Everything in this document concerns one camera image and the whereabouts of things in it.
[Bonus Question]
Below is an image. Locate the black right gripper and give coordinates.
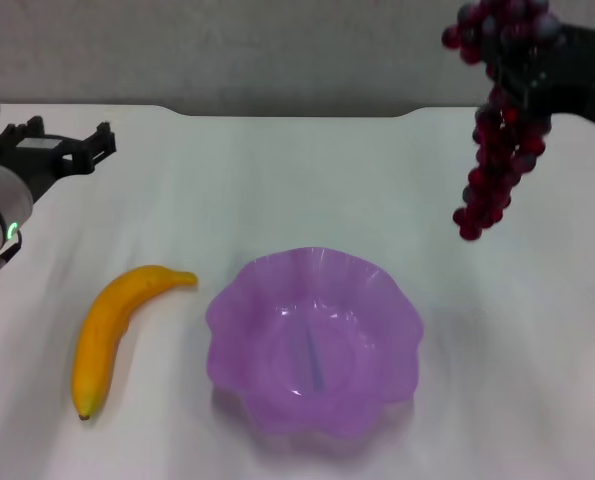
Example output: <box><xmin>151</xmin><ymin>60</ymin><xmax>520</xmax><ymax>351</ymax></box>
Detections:
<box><xmin>496</xmin><ymin>24</ymin><xmax>595</xmax><ymax>132</ymax></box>

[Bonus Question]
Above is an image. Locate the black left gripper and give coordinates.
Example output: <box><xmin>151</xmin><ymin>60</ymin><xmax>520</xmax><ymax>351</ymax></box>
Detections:
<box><xmin>0</xmin><ymin>116</ymin><xmax>117</xmax><ymax>206</ymax></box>

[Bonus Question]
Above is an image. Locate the dark red grape bunch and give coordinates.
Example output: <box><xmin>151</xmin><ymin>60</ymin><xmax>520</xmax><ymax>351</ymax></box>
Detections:
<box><xmin>440</xmin><ymin>0</ymin><xmax>563</xmax><ymax>244</ymax></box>

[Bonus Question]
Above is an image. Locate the yellow banana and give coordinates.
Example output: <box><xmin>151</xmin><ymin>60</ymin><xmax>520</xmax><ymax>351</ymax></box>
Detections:
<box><xmin>71</xmin><ymin>264</ymin><xmax>199</xmax><ymax>421</ymax></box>

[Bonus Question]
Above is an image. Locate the purple wavy plastic bowl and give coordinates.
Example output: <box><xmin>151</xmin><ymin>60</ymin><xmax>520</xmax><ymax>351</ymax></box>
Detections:
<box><xmin>205</xmin><ymin>245</ymin><xmax>425</xmax><ymax>444</ymax></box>

